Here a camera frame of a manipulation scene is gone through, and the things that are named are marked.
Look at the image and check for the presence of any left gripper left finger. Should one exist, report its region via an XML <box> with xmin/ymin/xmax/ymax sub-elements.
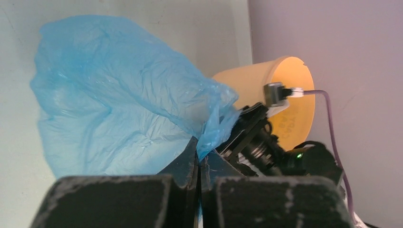
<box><xmin>31</xmin><ymin>138</ymin><xmax>199</xmax><ymax>228</ymax></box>

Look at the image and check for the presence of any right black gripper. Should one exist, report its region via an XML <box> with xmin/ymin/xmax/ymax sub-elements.
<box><xmin>215</xmin><ymin>102</ymin><xmax>271</xmax><ymax>162</ymax></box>

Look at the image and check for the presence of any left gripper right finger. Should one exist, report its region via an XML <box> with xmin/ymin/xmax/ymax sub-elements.
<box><xmin>200</xmin><ymin>152</ymin><xmax>353</xmax><ymax>228</ymax></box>

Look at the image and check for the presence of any beige plastic trash bin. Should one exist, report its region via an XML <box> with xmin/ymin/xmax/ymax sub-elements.
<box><xmin>213</xmin><ymin>57</ymin><xmax>315</xmax><ymax>151</ymax></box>

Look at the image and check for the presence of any blue plastic trash bag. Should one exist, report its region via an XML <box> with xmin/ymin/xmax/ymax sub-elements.
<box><xmin>30</xmin><ymin>15</ymin><xmax>240</xmax><ymax>178</ymax></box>

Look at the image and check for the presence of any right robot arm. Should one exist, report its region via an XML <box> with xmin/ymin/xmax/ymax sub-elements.
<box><xmin>216</xmin><ymin>103</ymin><xmax>344</xmax><ymax>186</ymax></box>

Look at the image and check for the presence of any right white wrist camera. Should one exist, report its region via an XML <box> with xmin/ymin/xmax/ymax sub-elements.
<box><xmin>263</xmin><ymin>82</ymin><xmax>304</xmax><ymax>108</ymax></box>

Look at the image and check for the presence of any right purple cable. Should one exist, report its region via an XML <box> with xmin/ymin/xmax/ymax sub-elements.
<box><xmin>302</xmin><ymin>89</ymin><xmax>358</xmax><ymax>226</ymax></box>

